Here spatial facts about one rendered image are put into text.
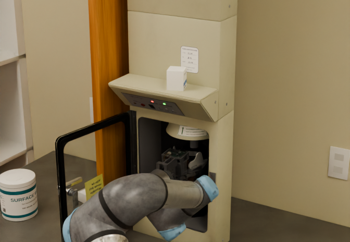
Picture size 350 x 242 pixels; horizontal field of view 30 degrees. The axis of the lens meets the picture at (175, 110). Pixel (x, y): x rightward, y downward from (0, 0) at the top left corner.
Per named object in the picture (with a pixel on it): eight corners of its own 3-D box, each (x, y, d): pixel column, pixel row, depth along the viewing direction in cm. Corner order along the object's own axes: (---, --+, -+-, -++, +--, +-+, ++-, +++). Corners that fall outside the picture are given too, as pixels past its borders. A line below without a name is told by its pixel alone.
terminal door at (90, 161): (132, 220, 224) (129, 110, 210) (64, 258, 202) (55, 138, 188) (130, 219, 224) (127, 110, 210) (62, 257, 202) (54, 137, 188)
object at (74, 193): (79, 206, 199) (78, 190, 197) (74, 209, 197) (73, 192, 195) (75, 204, 200) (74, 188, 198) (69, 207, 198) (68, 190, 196)
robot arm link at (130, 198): (129, 156, 149) (206, 168, 194) (95, 184, 152) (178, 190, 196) (155, 198, 145) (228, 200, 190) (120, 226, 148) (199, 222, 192)
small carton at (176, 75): (170, 85, 196) (170, 65, 194) (186, 86, 195) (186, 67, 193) (166, 90, 191) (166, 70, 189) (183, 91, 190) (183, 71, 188)
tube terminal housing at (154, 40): (169, 200, 248) (168, -3, 221) (247, 222, 232) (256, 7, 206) (132, 230, 227) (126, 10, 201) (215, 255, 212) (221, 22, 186)
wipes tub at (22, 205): (19, 201, 247) (15, 165, 242) (45, 209, 241) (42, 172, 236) (-6, 216, 236) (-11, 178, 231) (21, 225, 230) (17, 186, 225)
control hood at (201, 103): (128, 102, 211) (128, 72, 208) (219, 120, 196) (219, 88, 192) (108, 113, 202) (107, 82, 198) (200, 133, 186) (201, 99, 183)
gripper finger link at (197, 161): (213, 149, 211) (190, 157, 206) (213, 165, 213) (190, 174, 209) (207, 146, 214) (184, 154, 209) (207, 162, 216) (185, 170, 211)
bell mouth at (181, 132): (183, 117, 225) (183, 101, 223) (229, 126, 217) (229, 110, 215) (155, 133, 211) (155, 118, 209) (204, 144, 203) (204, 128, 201)
